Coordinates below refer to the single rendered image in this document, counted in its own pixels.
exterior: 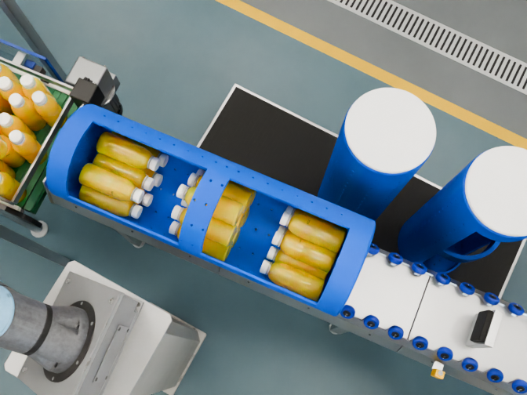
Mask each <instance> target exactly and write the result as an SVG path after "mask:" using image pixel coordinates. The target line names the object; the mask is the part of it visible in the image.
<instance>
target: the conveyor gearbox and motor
mask: <svg viewBox="0 0 527 395"><path fill-rule="evenodd" d="M84 77H87V78H90V80H92V81H93V83H94V82H95V83H96V84H97V85H98V86H99V87H100V90H101V91H102V93H103V94H104V96H105V97H104V100H103V102H102V104H101V106H102V108H104V109H106V110H109V111H111V112H114V113H116V114H119V115H121V116H122V112H123V109H122V105H121V103H120V101H119V98H118V96H117V95H116V91H117V89H118V87H119V86H120V82H119V80H118V78H117V76H116V75H115V74H112V73H110V72H109V70H108V69H107V67H106V66H105V65H101V64H98V63H95V62H93V61H91V60H87V59H86V58H85V57H84V56H83V57H81V56H79V57H78V58H77V60H76V62H75V64H74V66H73V67H72V69H71V71H70V73H69V75H68V76H67V78H66V80H65V82H66V83H67V85H70V86H73V87H74V86H75V83H76V81H77V80H78V79H79V78H82V79H83V78H84Z"/></svg>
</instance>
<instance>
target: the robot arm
mask: <svg viewBox="0 0 527 395"><path fill-rule="evenodd" d="M88 330H89V318H88V315H87V313H86V311H85V310H83V309H81V308H78V307H76V306H50V305H48V304H45V303H42V302H40V301H38V300H35V299H32V298H29V297H27V296H25V295H21V294H20V293H18V292H16V291H15V290H13V289H11V288H10V287H9V286H7V285H6V284H4V283H3V282H2V281H1V280H0V347H1V348H3V349H7V350H11V351H13V352H17V353H21V354H23V355H27V356H29V357H30V358H32V359H33V360H34V361H36V362H37V363H38V364H40V365H41V366H42V367H43V368H44V369H46V370H47V371H51V372H54V373H57V374H58V373H61V372H64V371H66V370H67V369H69V367H70V366H72V364H73V363H74V362H75V361H76V359H77V358H78V356H79V354H80V353H81V351H82V348H83V346H84V345H85V341H86V338H87V335H88Z"/></svg>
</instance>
